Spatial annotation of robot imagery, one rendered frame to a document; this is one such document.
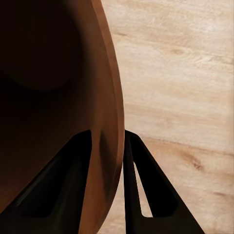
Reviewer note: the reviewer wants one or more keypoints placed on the trash can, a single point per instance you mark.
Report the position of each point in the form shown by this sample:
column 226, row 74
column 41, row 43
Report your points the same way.
column 59, row 77

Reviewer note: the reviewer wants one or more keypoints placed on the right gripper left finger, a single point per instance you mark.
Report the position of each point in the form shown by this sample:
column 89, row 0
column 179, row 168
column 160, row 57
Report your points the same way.
column 52, row 202

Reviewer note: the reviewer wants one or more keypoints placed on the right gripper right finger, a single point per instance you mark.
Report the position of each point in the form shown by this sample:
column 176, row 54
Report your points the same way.
column 170, row 214

